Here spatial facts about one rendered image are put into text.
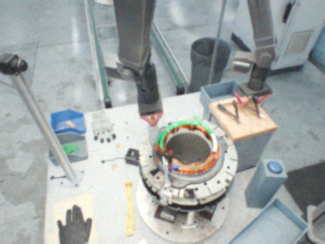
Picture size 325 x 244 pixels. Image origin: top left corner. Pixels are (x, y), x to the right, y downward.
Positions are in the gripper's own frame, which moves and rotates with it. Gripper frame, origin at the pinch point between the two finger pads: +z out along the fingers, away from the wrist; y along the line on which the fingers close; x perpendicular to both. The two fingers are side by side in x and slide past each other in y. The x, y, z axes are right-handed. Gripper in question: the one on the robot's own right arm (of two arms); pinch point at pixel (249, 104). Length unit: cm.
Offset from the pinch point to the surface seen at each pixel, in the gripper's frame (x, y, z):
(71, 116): -46, 74, 26
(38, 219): -35, 122, 105
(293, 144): -33, -98, 111
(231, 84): -18.0, -2.9, 4.1
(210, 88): -18.1, 7.9, 3.7
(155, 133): 8.3, 41.5, -7.7
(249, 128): 9.6, 5.6, 1.9
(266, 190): 28.8, 6.9, 15.0
